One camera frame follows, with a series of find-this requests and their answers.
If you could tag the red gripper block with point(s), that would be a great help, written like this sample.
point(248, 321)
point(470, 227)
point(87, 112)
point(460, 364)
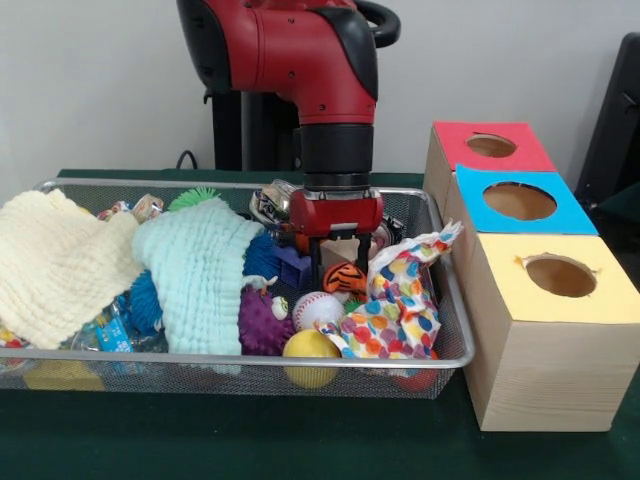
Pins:
point(335, 215)

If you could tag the yellow ball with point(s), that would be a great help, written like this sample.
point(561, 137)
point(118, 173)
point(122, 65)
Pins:
point(310, 347)

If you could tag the dark green table cloth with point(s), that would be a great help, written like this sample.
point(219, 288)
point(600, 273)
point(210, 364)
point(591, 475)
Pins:
point(250, 440)
point(625, 200)

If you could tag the wooden box with three holes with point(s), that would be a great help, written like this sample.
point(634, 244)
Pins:
point(545, 380)

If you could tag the polka dot paper napkin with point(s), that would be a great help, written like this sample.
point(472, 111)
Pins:
point(400, 310)

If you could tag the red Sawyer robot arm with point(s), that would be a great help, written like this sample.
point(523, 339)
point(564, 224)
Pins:
point(300, 60)

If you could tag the purple toy block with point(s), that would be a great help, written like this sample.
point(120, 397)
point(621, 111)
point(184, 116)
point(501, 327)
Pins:
point(295, 267)

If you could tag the blue spiky ball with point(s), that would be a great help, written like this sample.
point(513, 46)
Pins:
point(262, 257)

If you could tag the orange tiger plush toy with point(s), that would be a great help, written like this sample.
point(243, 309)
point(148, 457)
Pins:
point(345, 280)

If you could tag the purple spiky toy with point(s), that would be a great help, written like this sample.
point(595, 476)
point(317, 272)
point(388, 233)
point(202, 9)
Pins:
point(260, 325)

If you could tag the plain wooden cube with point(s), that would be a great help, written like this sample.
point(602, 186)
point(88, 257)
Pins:
point(340, 252)

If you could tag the shallow silver mesh bin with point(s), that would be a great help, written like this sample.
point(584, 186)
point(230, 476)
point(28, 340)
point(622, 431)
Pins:
point(150, 382)

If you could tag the cream waffle cloth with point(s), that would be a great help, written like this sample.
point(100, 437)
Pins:
point(55, 265)

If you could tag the white baseball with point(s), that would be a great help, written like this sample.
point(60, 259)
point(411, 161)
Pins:
point(317, 310)

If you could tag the crushed silver can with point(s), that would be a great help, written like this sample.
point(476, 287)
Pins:
point(272, 200)

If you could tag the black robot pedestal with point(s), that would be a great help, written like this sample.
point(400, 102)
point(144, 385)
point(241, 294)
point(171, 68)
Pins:
point(387, 25)

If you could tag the mint waffle cloth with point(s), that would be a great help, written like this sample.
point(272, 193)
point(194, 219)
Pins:
point(200, 270)

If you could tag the black stand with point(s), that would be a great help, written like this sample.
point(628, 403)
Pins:
point(615, 125)

